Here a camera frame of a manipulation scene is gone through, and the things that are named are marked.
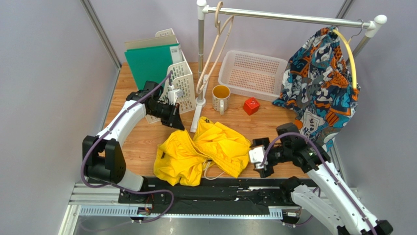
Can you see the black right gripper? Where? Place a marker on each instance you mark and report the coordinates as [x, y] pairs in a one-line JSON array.
[[264, 157]]

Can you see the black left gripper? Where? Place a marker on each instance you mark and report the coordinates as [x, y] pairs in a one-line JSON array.
[[173, 119]]

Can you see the yellow shorts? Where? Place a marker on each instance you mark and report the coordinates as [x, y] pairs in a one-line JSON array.
[[184, 160]]

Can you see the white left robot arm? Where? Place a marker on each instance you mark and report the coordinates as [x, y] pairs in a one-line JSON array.
[[103, 159]]

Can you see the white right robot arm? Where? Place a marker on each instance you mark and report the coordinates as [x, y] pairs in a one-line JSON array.
[[343, 214]]

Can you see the patterned blue orange shorts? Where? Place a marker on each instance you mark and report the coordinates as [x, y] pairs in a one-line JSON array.
[[320, 88]]

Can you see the beige clothes hanger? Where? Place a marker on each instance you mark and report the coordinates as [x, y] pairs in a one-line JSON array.
[[222, 28]]

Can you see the yellow clothes hanger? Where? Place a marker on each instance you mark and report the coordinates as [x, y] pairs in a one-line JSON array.
[[350, 53]]

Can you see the white mug with yellow interior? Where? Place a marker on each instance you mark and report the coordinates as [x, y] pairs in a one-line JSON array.
[[220, 98]]

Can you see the red cube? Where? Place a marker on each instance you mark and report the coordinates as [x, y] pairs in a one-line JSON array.
[[251, 106]]

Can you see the green folder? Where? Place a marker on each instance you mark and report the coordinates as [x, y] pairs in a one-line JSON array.
[[152, 63]]

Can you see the white perforated plastic basket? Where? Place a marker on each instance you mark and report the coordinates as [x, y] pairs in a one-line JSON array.
[[252, 75]]

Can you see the beige folder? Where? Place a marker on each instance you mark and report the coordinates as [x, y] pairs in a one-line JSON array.
[[151, 42]]

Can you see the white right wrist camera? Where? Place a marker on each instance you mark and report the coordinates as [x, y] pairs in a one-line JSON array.
[[256, 156]]

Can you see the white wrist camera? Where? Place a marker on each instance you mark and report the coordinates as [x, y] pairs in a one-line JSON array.
[[256, 156], [173, 95]]

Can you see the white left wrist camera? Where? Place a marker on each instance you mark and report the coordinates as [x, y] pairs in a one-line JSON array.
[[173, 95]]

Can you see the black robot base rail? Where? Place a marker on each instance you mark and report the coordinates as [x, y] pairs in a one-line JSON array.
[[224, 196]]

